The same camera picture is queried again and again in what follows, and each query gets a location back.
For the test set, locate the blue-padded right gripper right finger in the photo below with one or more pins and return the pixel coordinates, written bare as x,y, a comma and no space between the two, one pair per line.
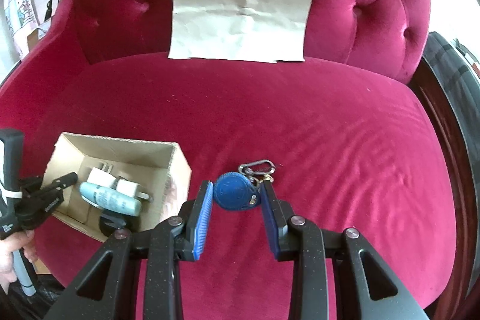
284,229

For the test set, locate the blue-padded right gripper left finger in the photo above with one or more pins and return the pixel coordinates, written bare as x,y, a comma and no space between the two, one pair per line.
190,226

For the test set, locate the metal keychain bunch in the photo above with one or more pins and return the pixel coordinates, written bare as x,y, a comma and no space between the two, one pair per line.
257,172

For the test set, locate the blue key fob tag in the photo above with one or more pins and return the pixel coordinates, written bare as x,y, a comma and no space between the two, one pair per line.
234,191

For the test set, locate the small white plug adapter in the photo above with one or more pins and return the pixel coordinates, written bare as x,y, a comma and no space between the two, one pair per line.
132,189

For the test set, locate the white light-blue tube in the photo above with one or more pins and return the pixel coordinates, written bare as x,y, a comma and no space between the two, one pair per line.
109,199

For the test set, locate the black round tape roll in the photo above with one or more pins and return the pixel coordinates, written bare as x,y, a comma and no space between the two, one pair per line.
109,222

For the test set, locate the large white charger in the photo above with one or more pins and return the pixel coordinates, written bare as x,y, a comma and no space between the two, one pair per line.
102,176

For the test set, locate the person's left hand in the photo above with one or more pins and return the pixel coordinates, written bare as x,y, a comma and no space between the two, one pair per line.
17,241

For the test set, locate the open cardboard box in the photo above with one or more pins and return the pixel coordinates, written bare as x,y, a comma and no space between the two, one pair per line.
159,169

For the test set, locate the red velvet tufted sofa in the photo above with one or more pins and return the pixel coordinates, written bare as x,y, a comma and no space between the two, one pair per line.
353,145

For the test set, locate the cartoon print curtain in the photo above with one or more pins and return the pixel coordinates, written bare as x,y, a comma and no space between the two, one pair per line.
21,20

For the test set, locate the crumpled brown paper sheet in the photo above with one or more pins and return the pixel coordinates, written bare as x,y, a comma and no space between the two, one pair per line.
267,31

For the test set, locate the dark plaid blanket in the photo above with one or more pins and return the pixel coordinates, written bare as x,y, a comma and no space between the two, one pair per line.
461,86

